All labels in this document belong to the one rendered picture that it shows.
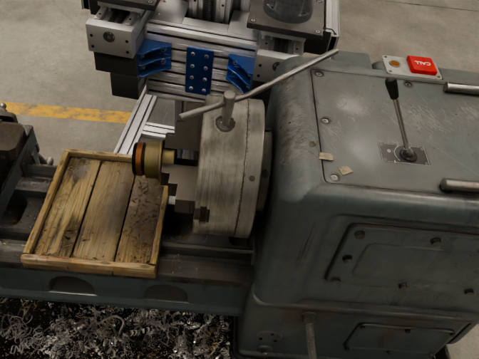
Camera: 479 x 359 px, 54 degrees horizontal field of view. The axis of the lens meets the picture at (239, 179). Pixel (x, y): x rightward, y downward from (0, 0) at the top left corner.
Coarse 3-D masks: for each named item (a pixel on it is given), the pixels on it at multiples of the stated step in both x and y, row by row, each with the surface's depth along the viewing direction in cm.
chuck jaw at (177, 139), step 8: (192, 104) 101; (200, 104) 101; (184, 120) 105; (192, 120) 102; (200, 120) 102; (176, 128) 102; (184, 128) 102; (192, 128) 102; (200, 128) 102; (168, 136) 102; (176, 136) 103; (184, 136) 103; (192, 136) 103; (200, 136) 103; (168, 144) 103; (176, 144) 103; (184, 144) 103; (192, 144) 103
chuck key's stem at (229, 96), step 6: (228, 90) 86; (228, 96) 86; (234, 96) 86; (228, 102) 86; (234, 102) 87; (222, 108) 89; (228, 108) 88; (222, 114) 90; (228, 114) 89; (222, 120) 92; (228, 120) 92
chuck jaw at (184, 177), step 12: (168, 168) 101; (180, 168) 101; (192, 168) 102; (168, 180) 98; (180, 180) 99; (192, 180) 99; (168, 192) 100; (180, 192) 96; (192, 192) 97; (180, 204) 96; (192, 204) 96; (204, 216) 96
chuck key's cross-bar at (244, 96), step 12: (336, 48) 91; (312, 60) 90; (288, 72) 90; (300, 72) 90; (264, 84) 89; (276, 84) 90; (240, 96) 88; (252, 96) 89; (204, 108) 85; (216, 108) 86
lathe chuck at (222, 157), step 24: (216, 96) 105; (216, 120) 93; (240, 120) 94; (216, 144) 91; (240, 144) 92; (216, 168) 91; (240, 168) 91; (216, 192) 92; (240, 192) 92; (216, 216) 95
